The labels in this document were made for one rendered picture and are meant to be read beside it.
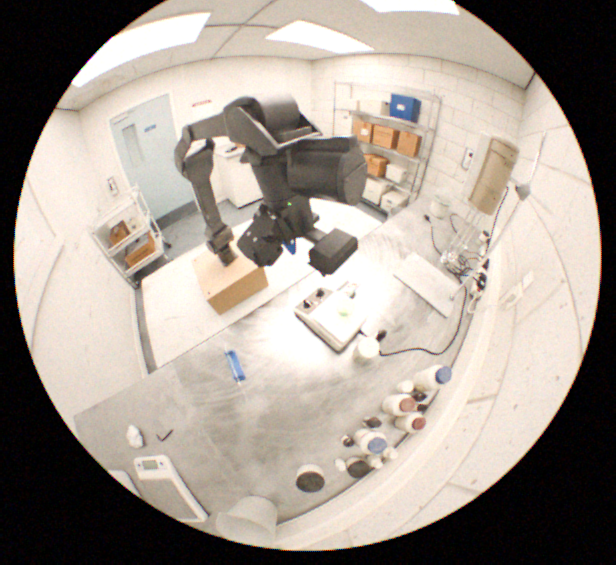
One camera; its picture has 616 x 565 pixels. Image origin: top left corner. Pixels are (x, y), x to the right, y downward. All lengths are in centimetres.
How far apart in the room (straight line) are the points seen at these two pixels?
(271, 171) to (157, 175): 294
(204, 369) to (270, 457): 33
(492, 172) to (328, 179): 50
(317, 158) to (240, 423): 60
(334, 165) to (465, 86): 266
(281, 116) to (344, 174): 9
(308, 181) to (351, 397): 53
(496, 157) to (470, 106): 214
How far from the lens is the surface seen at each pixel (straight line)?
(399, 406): 51
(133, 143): 308
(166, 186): 315
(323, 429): 57
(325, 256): 21
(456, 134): 268
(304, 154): 18
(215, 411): 62
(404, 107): 253
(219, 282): 61
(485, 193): 59
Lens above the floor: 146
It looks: 47 degrees down
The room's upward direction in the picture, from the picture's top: straight up
